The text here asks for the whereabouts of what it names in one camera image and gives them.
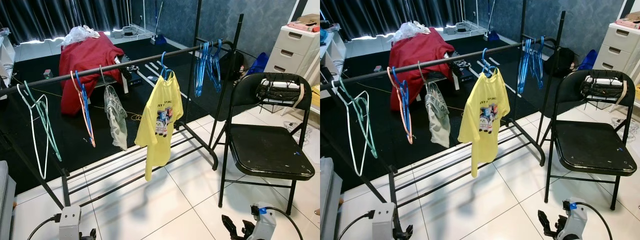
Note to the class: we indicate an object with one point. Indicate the black curtain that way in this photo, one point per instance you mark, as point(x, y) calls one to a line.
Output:
point(380, 15)
point(50, 17)

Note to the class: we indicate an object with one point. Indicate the pink box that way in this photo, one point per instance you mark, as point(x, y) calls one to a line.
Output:
point(305, 26)
point(630, 22)

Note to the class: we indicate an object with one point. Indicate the white shelf unit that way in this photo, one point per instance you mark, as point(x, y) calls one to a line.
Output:
point(6, 60)
point(335, 55)

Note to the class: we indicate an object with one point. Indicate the black folding chair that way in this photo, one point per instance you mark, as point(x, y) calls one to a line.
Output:
point(265, 150)
point(590, 147)

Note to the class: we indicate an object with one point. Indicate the blue plastic hanger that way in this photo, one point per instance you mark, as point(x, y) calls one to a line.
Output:
point(216, 75)
point(85, 110)
point(163, 65)
point(201, 70)
point(485, 62)
point(403, 107)
point(539, 70)
point(525, 67)

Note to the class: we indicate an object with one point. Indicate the black metal clothes rack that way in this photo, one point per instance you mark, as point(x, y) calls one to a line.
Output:
point(235, 45)
point(557, 45)

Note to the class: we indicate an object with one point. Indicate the black backpack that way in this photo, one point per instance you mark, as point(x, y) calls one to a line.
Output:
point(565, 62)
point(239, 67)

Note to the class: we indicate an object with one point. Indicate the white plastic bag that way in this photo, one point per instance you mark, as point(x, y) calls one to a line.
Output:
point(407, 31)
point(77, 36)

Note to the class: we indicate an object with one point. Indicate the white drawer cabinet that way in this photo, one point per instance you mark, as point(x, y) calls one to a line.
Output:
point(620, 47)
point(292, 50)

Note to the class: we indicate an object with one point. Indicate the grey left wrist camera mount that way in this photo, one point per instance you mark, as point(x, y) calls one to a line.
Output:
point(70, 222)
point(384, 220)

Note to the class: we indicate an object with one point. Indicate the red cloth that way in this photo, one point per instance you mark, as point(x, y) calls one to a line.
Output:
point(87, 60)
point(417, 57)

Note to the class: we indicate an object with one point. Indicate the salmon plastic hanger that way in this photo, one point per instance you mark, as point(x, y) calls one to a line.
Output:
point(407, 131)
point(90, 132)

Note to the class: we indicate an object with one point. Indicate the blue mop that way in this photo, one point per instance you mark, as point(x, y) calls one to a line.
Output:
point(159, 39)
point(492, 36)

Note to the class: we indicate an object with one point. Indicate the blue bag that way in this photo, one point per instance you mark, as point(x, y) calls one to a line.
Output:
point(259, 65)
point(589, 61)

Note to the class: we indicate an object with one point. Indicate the yellow printed t-shirt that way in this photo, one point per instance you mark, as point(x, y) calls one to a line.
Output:
point(157, 105)
point(482, 102)

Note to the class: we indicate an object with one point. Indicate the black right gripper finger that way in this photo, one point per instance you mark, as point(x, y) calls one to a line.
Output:
point(230, 227)
point(545, 223)

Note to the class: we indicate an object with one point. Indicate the grey shorts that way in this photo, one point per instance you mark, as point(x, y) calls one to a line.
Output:
point(116, 120)
point(437, 117)

